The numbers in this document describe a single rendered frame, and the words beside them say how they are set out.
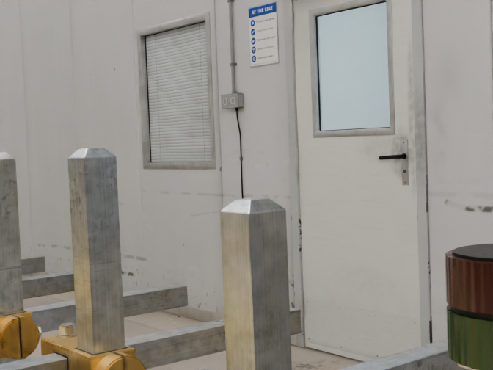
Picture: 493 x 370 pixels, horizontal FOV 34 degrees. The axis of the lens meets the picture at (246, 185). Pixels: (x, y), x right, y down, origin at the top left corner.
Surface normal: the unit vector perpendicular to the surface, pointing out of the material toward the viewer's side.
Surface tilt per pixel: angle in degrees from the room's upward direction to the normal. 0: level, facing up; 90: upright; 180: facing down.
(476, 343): 90
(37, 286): 90
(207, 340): 90
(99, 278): 90
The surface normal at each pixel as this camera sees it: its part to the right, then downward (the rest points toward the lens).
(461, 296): -0.90, 0.06
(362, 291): -0.79, 0.07
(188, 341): 0.62, 0.02
